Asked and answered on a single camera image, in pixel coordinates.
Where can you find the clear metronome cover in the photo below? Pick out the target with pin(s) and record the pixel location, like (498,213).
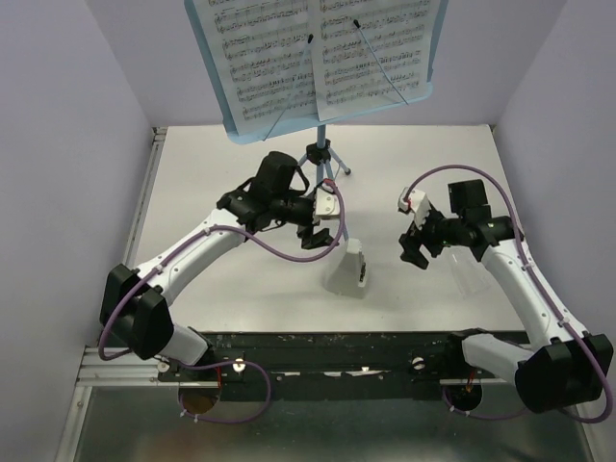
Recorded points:
(467,275)

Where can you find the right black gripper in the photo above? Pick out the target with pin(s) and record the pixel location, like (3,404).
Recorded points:
(407,242)

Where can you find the aluminium frame rail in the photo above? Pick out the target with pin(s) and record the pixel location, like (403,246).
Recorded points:
(127,371)

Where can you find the grey metronome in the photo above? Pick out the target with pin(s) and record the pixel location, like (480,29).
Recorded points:
(346,270)

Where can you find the light blue music stand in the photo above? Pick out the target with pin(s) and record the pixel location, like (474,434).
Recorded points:
(321,153)

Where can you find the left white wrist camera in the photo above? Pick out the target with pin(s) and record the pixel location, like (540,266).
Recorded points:
(326,205)

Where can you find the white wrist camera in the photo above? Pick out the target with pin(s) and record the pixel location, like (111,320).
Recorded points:
(415,203)
(326,205)

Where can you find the sheet music page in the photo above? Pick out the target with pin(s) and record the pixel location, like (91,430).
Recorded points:
(369,55)
(258,57)

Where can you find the left sheet music page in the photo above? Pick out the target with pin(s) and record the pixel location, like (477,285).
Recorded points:
(258,57)

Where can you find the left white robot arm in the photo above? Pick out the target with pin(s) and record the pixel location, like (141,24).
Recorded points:
(136,301)

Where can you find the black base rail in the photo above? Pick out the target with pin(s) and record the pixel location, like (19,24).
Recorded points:
(326,366)

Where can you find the right sheet music page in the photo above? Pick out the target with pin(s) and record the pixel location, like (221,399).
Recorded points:
(369,55)

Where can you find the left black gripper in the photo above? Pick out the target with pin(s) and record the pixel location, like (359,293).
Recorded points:
(319,240)

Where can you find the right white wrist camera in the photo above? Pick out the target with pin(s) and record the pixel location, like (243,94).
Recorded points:
(415,203)

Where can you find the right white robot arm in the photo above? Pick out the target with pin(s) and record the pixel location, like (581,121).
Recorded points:
(565,364)

